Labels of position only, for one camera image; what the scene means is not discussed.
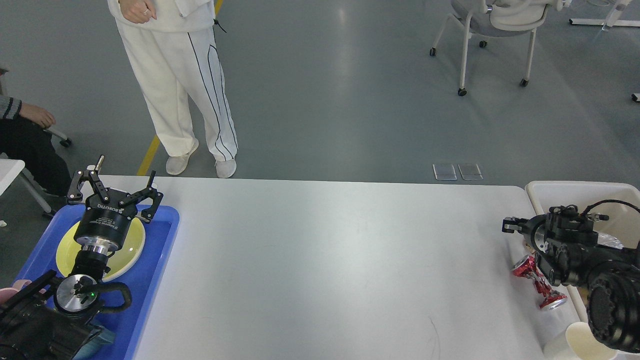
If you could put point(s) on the person in white tracksuit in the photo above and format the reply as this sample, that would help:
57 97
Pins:
172 50

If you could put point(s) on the yellow plastic plate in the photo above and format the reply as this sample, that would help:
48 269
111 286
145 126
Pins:
68 248

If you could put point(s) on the pink ribbed HOME mug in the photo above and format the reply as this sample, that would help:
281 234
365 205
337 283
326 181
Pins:
7 293

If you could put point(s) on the left floor socket cover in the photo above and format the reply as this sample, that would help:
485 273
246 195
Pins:
445 172

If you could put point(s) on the white table base frame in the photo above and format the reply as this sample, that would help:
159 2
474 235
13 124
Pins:
612 19

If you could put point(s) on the grey chair leg with caster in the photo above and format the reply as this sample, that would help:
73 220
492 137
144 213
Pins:
64 140

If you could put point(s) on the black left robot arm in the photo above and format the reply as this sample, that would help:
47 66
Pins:
52 317

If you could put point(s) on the floor socket cover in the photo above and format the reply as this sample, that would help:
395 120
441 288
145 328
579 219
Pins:
445 172
470 171

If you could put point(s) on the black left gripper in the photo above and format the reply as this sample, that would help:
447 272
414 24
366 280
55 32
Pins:
105 222

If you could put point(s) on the crushed red soda can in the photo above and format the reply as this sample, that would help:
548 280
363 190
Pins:
527 268

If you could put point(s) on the person in black trousers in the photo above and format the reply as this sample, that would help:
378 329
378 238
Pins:
23 137

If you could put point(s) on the teal green mug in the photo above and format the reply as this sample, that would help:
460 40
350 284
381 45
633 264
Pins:
105 337

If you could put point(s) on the white paper cup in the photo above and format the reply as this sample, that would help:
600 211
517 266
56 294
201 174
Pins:
577 343

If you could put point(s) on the white grey office chair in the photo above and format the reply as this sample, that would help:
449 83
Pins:
497 19

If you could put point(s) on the white plastic bin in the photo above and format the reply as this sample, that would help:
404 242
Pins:
623 224

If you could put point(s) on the brown paper ball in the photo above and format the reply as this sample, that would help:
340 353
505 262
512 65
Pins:
528 247

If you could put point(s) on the right floor socket cover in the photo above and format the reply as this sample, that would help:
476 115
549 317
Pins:
470 171

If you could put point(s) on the white side table corner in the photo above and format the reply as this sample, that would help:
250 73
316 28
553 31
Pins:
12 169

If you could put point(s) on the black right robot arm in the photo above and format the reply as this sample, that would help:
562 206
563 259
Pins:
566 251

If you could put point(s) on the aluminium foil tray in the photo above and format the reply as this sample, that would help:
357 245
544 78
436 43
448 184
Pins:
609 241

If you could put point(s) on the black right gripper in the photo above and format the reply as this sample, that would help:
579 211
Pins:
533 230

